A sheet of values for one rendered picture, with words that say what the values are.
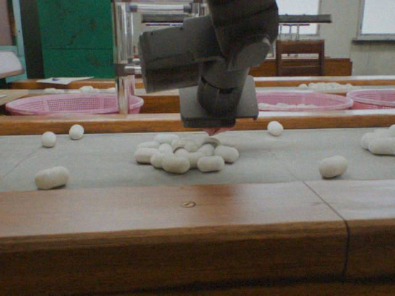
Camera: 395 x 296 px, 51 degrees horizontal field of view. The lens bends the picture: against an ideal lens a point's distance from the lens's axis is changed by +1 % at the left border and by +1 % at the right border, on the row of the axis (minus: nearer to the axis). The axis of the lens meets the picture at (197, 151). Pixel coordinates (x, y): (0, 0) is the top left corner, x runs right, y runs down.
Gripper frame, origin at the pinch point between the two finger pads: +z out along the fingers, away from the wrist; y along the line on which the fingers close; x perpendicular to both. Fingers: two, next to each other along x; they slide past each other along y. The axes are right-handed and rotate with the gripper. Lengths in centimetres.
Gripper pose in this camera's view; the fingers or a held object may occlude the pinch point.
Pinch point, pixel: (210, 129)
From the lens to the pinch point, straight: 62.0
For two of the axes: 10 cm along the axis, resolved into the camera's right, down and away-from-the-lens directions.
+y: -9.9, 0.3, -1.0
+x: 0.7, 9.0, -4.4
